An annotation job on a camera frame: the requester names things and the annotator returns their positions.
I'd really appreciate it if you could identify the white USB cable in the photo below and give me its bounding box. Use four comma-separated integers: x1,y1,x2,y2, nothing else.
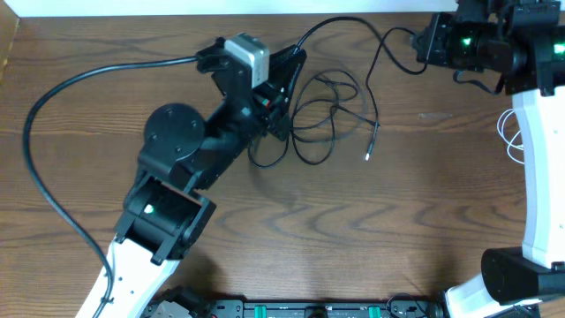
496,108,526,166

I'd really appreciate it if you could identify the thin black cable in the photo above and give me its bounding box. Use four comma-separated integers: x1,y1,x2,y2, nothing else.
289,69,380,167

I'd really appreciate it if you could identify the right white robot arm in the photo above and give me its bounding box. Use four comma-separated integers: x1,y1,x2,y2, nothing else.
411,0,564,317

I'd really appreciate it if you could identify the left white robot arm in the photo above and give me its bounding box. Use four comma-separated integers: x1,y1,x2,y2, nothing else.
78,44,306,317

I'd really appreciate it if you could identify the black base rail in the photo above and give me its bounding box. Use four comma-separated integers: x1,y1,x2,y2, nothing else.
140,287,451,318

